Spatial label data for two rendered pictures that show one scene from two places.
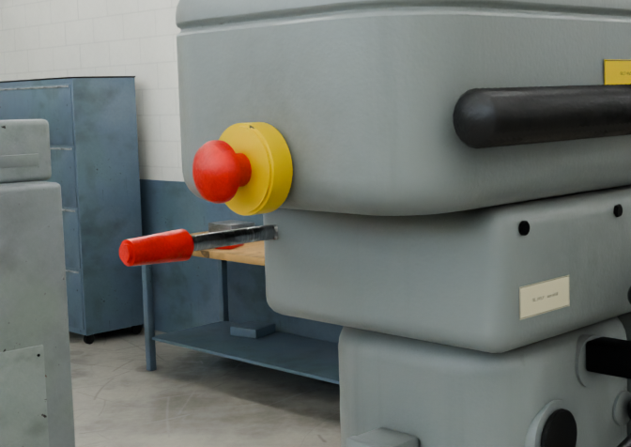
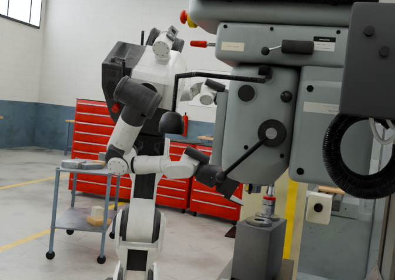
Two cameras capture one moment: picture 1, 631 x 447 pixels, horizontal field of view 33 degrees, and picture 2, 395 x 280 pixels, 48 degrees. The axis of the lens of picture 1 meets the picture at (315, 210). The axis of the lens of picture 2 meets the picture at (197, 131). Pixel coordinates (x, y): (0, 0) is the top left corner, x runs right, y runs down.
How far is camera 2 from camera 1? 1.17 m
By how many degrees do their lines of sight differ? 61
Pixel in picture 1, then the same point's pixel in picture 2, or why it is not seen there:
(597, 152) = (256, 9)
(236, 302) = not seen: outside the picture
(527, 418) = (237, 85)
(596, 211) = (261, 27)
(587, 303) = (253, 53)
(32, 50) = not seen: outside the picture
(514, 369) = (236, 70)
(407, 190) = (190, 13)
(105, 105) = not seen: outside the picture
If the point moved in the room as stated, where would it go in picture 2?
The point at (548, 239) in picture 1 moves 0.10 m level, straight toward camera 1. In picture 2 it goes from (236, 31) to (199, 25)
